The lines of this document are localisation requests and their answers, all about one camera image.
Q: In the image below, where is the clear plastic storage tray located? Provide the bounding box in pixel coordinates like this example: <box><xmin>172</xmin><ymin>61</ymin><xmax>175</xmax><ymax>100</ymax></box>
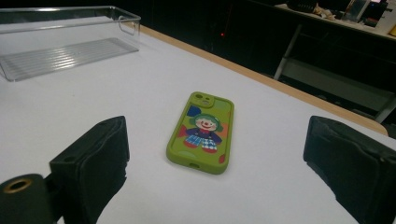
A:
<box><xmin>0</xmin><ymin>5</ymin><xmax>142</xmax><ymax>83</ymax></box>

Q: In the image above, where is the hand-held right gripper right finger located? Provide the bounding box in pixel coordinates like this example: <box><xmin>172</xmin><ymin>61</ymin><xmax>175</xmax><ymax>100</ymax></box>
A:
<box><xmin>303</xmin><ymin>115</ymin><xmax>396</xmax><ymax>224</ymax></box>

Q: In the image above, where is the black device on desk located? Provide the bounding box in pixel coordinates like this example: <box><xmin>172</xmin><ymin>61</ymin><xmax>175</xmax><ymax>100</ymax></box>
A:
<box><xmin>361</xmin><ymin>0</ymin><xmax>390</xmax><ymax>22</ymax></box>

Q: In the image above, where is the green cartoon phone case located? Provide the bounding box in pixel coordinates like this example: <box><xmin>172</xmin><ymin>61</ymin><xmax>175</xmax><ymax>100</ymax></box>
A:
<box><xmin>165</xmin><ymin>91</ymin><xmax>235</xmax><ymax>175</ymax></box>

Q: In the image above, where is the light cluttered work desk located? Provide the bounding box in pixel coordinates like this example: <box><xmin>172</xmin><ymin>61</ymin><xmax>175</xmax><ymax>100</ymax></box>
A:
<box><xmin>274</xmin><ymin>1</ymin><xmax>396</xmax><ymax>41</ymax></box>

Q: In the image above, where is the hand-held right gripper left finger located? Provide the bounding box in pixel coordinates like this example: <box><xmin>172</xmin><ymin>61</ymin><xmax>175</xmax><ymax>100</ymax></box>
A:
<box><xmin>49</xmin><ymin>115</ymin><xmax>131</xmax><ymax>224</ymax></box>

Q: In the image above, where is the white metal desk frame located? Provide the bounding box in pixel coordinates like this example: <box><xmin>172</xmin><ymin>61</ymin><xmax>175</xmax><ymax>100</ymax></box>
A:
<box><xmin>273</xmin><ymin>23</ymin><xmax>396</xmax><ymax>124</ymax></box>

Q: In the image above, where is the crumpled beige paper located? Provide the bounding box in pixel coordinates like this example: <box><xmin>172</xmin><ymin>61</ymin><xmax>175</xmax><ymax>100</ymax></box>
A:
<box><xmin>312</xmin><ymin>3</ymin><xmax>337</xmax><ymax>21</ymax></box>

